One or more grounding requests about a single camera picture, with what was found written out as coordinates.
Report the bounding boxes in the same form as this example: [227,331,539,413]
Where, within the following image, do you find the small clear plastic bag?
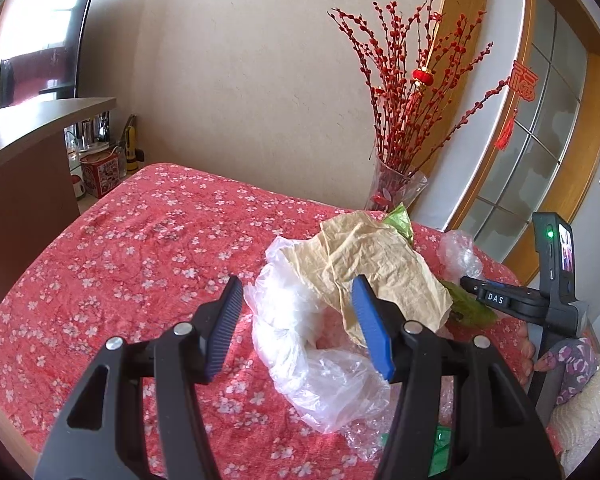
[437,230,483,284]

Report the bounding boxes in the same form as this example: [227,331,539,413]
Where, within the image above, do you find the large clear plastic bag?
[245,236,394,440]

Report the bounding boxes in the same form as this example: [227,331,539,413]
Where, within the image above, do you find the purple floral sleeve forearm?
[533,337,598,405]

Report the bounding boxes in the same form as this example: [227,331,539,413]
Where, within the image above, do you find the right hand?
[517,324,550,386]

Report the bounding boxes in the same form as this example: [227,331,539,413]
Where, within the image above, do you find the dark green plastic bag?
[375,425,452,479]

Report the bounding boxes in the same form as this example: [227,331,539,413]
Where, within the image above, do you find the light green plastic bag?
[382,205,498,332]

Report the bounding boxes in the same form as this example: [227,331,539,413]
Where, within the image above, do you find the red floral tablecloth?
[0,161,566,480]

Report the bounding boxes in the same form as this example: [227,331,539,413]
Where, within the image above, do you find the beige crumpled paper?
[282,211,428,346]

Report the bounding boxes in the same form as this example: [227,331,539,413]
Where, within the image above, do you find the glass vase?
[364,158,428,212]

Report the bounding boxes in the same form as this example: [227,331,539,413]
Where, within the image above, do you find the red printed box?
[80,152,121,198]

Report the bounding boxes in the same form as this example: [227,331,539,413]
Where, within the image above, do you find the red fu ornament tassel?
[494,60,539,151]

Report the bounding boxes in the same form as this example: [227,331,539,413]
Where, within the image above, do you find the frosted glass door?
[460,0,588,261]

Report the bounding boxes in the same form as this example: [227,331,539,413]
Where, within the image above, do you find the small red lantern ornament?
[412,67,434,87]

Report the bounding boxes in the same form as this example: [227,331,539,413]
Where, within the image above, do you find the brown wooden tv cabinet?
[0,98,117,303]

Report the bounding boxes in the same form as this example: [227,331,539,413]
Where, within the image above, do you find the red berry branches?
[327,0,508,177]

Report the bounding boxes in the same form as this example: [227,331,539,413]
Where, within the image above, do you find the black television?
[0,0,92,108]

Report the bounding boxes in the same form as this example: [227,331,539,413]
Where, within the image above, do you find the yellow tool by wall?
[120,115,145,174]

